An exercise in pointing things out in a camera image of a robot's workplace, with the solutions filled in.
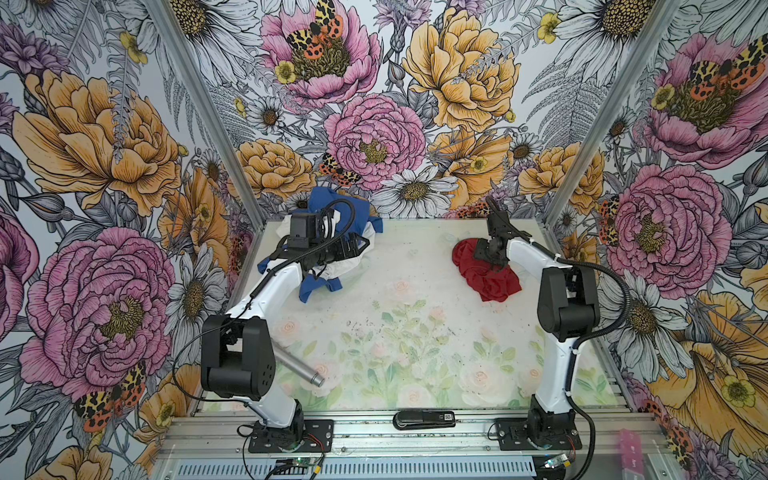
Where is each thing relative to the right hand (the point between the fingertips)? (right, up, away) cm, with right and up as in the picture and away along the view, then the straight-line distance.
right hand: (487, 260), depth 103 cm
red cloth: (0, -8, -5) cm, 9 cm away
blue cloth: (-46, +15, +13) cm, 50 cm away
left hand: (-42, +3, -16) cm, 45 cm away
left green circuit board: (-52, -46, -32) cm, 77 cm away
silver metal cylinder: (-57, -29, -20) cm, 66 cm away
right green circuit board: (+6, -47, -31) cm, 56 cm away
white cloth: (-51, -2, +1) cm, 51 cm away
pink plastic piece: (+24, -43, -32) cm, 59 cm away
